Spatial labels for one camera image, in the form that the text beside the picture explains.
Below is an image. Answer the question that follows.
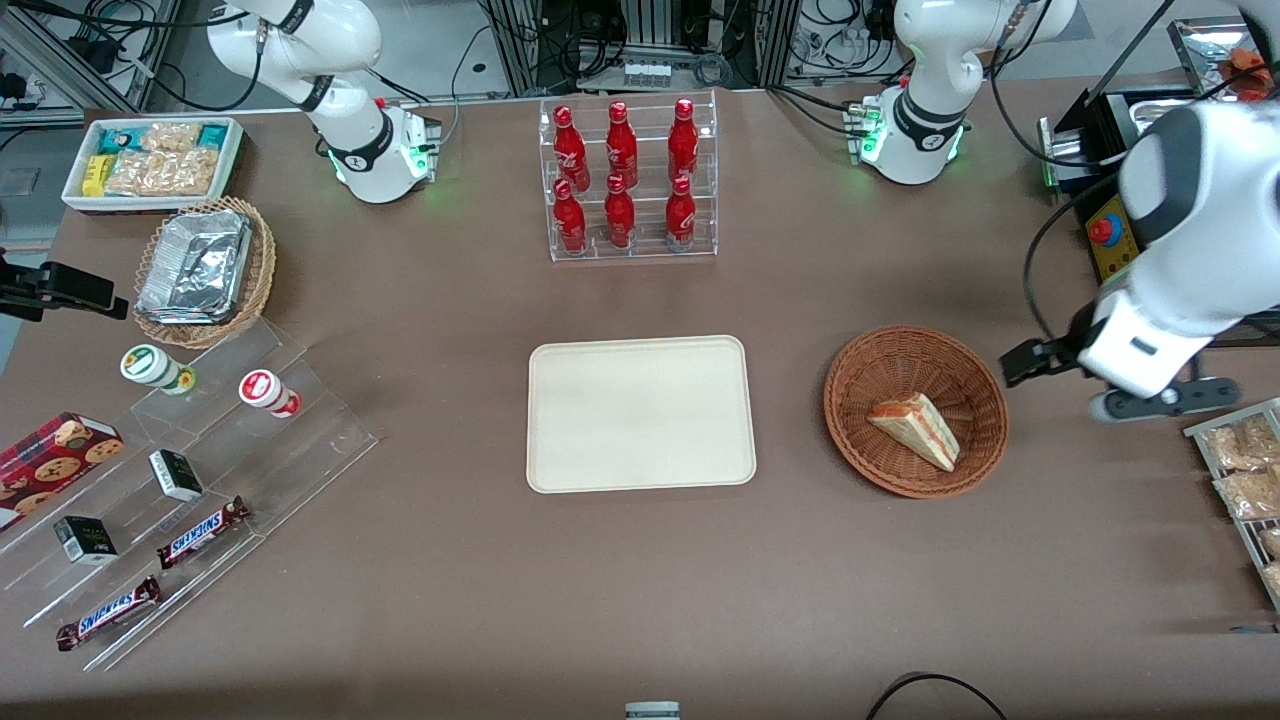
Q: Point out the Snickers chocolate bar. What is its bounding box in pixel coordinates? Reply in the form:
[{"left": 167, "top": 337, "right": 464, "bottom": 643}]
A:
[
  {"left": 56, "top": 576, "right": 162, "bottom": 652},
  {"left": 156, "top": 496, "right": 251, "bottom": 570}
]

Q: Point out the orange fried sausage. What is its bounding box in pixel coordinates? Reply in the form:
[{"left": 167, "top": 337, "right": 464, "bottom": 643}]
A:
[{"left": 1220, "top": 47, "right": 1277, "bottom": 97}]

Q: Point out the clear acrylic stepped stand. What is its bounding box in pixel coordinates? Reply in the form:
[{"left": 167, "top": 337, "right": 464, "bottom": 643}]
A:
[{"left": 0, "top": 318, "right": 379, "bottom": 673}]

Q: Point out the clear acrylic bottle rack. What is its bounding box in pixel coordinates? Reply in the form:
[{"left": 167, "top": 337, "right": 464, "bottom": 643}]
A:
[{"left": 538, "top": 90, "right": 719, "bottom": 263}]

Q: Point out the clear cracker bag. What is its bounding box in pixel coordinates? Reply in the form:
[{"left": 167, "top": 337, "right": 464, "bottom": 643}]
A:
[
  {"left": 140, "top": 122, "right": 203, "bottom": 153},
  {"left": 105, "top": 148, "right": 223, "bottom": 197}
]

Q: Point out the cream plastic tray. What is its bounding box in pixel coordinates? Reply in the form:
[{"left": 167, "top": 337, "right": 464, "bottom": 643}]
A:
[{"left": 526, "top": 335, "right": 758, "bottom": 495}]

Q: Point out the black food warmer cabinet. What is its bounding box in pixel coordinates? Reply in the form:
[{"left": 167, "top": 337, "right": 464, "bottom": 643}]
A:
[{"left": 1037, "top": 15, "right": 1280, "bottom": 351}]

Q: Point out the red cola bottle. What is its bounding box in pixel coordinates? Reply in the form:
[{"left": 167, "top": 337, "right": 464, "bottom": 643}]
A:
[
  {"left": 553, "top": 178, "right": 589, "bottom": 256},
  {"left": 604, "top": 173, "right": 637, "bottom": 251},
  {"left": 606, "top": 101, "right": 639, "bottom": 189},
  {"left": 668, "top": 97, "right": 699, "bottom": 181},
  {"left": 553, "top": 105, "right": 589, "bottom": 191},
  {"left": 665, "top": 175, "right": 697, "bottom": 253}
]

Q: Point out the triangular sandwich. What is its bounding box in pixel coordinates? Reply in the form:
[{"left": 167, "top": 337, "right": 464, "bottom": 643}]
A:
[{"left": 866, "top": 392, "right": 961, "bottom": 473}]

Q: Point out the black clamp device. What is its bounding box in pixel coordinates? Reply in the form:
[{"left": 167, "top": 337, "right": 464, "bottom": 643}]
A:
[{"left": 0, "top": 250, "right": 129, "bottom": 323}]

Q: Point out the metal wire rack tray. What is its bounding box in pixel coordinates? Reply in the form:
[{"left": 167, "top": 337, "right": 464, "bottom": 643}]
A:
[{"left": 1183, "top": 398, "right": 1280, "bottom": 613}]

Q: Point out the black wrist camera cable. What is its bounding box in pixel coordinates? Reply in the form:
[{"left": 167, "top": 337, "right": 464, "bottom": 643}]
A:
[{"left": 1023, "top": 172, "right": 1126, "bottom": 346}]

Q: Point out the red cookie box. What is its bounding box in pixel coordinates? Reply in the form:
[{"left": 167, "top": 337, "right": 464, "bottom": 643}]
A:
[{"left": 0, "top": 412, "right": 126, "bottom": 533}]

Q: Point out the red lid cup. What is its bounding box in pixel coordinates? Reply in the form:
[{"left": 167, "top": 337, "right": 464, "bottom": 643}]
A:
[{"left": 238, "top": 369, "right": 302, "bottom": 419}]

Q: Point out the aluminium foil container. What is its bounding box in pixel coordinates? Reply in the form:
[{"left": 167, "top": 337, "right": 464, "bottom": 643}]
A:
[{"left": 137, "top": 210, "right": 253, "bottom": 326}]

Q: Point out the black looped table cable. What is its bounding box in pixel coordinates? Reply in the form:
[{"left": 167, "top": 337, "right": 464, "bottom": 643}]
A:
[{"left": 865, "top": 673, "right": 1009, "bottom": 720}]

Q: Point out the white plastic snack bin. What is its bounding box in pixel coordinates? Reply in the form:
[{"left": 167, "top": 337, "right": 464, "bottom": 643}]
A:
[{"left": 62, "top": 117, "right": 245, "bottom": 214}]

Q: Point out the small dark green box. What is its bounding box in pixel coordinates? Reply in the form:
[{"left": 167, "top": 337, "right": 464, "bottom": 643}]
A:
[
  {"left": 53, "top": 516, "right": 119, "bottom": 566},
  {"left": 148, "top": 449, "right": 204, "bottom": 503}
]

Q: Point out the brown wicker basket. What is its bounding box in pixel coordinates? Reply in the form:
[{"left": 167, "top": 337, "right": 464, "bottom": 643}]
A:
[{"left": 823, "top": 325, "right": 1009, "bottom": 499}]

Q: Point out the green lid cup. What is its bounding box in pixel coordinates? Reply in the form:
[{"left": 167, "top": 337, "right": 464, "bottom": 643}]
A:
[{"left": 120, "top": 344, "right": 196, "bottom": 395}]

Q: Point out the steel warmer pan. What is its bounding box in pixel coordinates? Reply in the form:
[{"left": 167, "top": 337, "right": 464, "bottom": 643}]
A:
[{"left": 1130, "top": 98, "right": 1206, "bottom": 129}]

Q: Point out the light wicker basket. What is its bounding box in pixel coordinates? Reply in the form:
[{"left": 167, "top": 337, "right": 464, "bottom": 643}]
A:
[{"left": 132, "top": 196, "right": 277, "bottom": 350}]

